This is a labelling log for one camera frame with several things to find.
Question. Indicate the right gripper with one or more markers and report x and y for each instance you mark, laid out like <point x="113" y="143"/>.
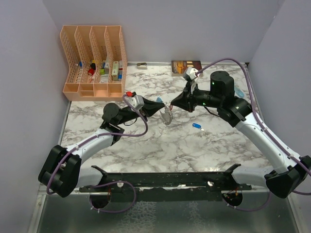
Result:
<point x="186" y="100"/>

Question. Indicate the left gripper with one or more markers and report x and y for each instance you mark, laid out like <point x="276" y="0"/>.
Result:
<point x="150" y="107"/>

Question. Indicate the metal keyring holder blue handle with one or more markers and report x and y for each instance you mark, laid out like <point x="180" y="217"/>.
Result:
<point x="166" y="116"/>

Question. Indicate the blue key tag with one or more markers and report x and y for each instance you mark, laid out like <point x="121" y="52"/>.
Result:
<point x="197" y="126"/>

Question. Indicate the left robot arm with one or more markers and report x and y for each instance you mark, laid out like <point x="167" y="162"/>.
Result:
<point x="61" y="172"/>

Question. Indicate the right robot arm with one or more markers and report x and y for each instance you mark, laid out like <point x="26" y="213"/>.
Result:
<point x="287" y="170"/>

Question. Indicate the brown book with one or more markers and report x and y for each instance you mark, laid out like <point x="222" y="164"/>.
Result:
<point x="179" y="67"/>

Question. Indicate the green white box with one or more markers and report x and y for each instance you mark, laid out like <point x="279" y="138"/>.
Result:
<point x="115" y="71"/>

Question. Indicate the blue packaged toothbrush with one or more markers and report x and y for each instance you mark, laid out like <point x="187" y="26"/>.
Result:
<point x="238" y="92"/>

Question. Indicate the red round bottle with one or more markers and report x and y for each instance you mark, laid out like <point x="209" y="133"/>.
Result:
<point x="91" y="71"/>

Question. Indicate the orange plastic file organizer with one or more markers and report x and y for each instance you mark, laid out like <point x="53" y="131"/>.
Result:
<point x="95" y="47"/>

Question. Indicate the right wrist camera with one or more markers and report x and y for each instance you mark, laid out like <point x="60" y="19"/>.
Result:
<point x="190" y="74"/>

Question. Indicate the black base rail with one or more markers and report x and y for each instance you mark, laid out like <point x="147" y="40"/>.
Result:
<point x="166" y="186"/>

